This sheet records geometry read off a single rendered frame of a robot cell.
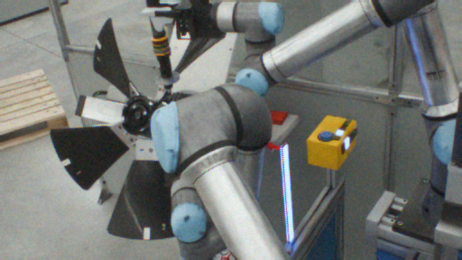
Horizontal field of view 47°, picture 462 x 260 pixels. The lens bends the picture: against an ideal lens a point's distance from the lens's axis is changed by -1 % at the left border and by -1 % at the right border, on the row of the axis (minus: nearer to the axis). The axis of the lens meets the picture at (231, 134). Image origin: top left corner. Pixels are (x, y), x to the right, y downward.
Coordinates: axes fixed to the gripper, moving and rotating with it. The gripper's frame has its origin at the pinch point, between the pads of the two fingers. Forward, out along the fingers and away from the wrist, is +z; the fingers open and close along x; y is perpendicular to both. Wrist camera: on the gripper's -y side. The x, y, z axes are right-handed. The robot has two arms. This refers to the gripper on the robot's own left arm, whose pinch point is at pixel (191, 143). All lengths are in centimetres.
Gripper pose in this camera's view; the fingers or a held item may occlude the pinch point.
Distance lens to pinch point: 148.0
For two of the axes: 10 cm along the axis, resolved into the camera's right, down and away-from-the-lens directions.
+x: 2.1, 8.3, 5.2
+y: -9.7, 2.4, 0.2
